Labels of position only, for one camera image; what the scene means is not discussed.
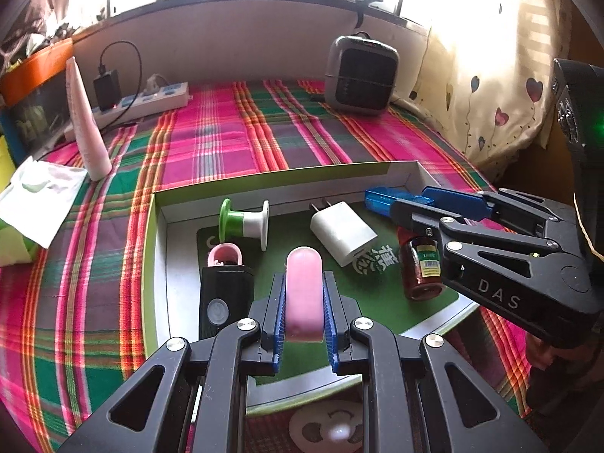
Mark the dark glossy box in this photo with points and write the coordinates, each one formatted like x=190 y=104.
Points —
x=37 y=113

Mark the cream curtain with heart balloons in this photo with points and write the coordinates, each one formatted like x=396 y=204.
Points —
x=495 y=56

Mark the pink and white tube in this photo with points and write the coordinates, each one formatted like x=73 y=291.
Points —
x=92 y=146

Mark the person's right hand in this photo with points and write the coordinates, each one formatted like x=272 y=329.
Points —
x=557 y=354

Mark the white panda face gadget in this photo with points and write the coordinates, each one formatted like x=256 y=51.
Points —
x=321 y=429

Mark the white tissue pack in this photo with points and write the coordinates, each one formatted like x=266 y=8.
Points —
x=37 y=198

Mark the grey space heater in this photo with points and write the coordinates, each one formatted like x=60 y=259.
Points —
x=363 y=75

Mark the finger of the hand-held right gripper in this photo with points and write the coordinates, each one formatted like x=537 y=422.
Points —
x=453 y=200
x=424 y=217

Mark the green and white spool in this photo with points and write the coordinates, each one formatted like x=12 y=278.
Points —
x=245 y=224

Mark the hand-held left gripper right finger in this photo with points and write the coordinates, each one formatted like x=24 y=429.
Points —
x=330 y=321

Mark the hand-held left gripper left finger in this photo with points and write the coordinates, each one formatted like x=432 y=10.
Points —
x=279 y=321

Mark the white power strip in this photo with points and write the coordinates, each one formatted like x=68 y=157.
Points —
x=160 y=99

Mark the pink capsule case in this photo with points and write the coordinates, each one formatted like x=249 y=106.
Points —
x=304 y=288

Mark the white charger adapter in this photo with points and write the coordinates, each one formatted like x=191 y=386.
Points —
x=344 y=236

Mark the green cardboard box tray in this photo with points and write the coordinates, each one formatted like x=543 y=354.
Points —
x=377 y=302

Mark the brown jar with green label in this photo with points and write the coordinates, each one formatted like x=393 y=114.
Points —
x=420 y=269

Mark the black charger brick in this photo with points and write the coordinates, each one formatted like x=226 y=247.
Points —
x=106 y=89

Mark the pile of brown clothes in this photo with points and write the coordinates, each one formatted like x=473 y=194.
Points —
x=28 y=23

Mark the small pink plastic holder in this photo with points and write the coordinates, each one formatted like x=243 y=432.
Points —
x=225 y=250

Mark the black bike light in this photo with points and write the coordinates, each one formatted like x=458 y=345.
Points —
x=222 y=292

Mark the light green cardboard box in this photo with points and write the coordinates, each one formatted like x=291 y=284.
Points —
x=4 y=160

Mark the orange storage box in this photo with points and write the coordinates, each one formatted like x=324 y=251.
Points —
x=37 y=68

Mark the pink and green plaid blanket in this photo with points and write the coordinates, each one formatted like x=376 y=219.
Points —
x=236 y=141

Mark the white plug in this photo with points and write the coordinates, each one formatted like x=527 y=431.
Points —
x=155 y=82

